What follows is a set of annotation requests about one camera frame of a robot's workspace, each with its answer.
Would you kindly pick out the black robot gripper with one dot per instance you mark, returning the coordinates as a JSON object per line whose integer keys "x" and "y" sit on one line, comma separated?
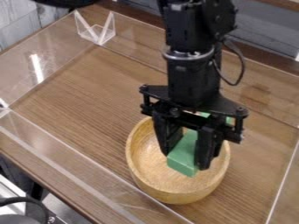
{"x": 190, "y": 101}

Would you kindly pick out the green rectangular block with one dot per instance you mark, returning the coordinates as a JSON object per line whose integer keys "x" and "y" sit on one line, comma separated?
{"x": 183, "y": 162}

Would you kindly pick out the clear acrylic corner bracket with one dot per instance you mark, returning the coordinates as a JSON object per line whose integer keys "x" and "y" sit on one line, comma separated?
{"x": 99, "y": 34}

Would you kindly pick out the brown wooden bowl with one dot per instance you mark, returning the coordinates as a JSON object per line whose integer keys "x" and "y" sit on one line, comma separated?
{"x": 160, "y": 176}

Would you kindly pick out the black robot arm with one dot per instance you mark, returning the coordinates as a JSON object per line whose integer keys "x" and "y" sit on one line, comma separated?
{"x": 196, "y": 25}

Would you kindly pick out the clear acrylic tray walls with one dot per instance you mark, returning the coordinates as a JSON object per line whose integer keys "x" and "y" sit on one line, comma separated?
{"x": 72, "y": 105}

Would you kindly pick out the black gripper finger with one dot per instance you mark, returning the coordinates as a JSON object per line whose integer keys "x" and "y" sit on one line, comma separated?
{"x": 207, "y": 147}

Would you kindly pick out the black metal bracket with screw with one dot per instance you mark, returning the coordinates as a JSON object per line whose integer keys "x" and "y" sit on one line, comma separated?
{"x": 48, "y": 216}

